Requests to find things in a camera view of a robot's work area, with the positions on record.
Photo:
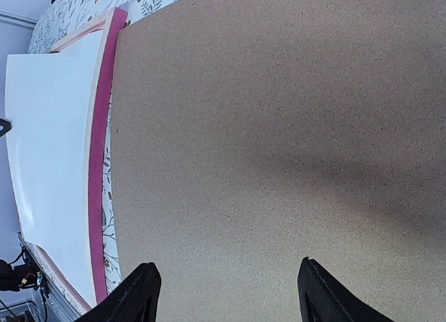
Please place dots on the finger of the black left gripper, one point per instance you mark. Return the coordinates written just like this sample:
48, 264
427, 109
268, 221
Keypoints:
5, 127

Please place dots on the pink wooden picture frame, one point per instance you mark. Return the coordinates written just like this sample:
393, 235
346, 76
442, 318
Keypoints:
108, 25

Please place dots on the left aluminium corner post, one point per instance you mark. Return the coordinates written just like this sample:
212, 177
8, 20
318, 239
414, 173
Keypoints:
17, 20

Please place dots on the canyon landscape photo print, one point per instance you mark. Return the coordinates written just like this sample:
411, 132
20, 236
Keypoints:
49, 101

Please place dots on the brown fibreboard backing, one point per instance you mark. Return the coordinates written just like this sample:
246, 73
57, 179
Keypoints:
247, 135

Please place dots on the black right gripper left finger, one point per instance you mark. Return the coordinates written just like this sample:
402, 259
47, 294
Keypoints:
135, 298

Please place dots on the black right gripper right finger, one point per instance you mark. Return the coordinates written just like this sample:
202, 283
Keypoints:
323, 298

